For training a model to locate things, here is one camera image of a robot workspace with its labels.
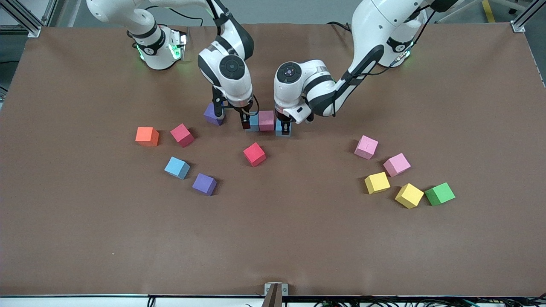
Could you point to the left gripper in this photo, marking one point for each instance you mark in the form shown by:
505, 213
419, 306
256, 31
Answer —
283, 122

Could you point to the blue foam block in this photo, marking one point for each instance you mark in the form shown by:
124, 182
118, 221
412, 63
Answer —
177, 167
254, 121
288, 134

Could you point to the pink foam block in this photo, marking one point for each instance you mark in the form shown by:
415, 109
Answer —
266, 120
366, 147
396, 164

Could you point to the red foam block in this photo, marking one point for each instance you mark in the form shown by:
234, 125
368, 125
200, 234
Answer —
182, 135
254, 154

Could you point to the purple foam block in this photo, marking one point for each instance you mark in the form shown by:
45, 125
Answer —
204, 183
210, 115

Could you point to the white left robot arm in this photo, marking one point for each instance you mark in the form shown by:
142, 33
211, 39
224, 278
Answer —
324, 85

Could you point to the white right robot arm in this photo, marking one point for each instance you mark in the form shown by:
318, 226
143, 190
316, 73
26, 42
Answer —
232, 68

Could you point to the orange foam block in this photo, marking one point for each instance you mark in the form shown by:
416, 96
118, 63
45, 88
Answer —
147, 136

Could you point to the yellow foam block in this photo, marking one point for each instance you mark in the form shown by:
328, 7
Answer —
409, 195
377, 182

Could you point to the brown table cover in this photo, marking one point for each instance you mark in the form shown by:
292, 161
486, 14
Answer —
273, 238

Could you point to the green foam block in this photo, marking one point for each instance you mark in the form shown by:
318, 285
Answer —
439, 194

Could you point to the grey metal bracket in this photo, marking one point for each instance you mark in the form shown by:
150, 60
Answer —
276, 292

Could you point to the aluminium frame post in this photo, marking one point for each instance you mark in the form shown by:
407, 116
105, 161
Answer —
35, 30
518, 27

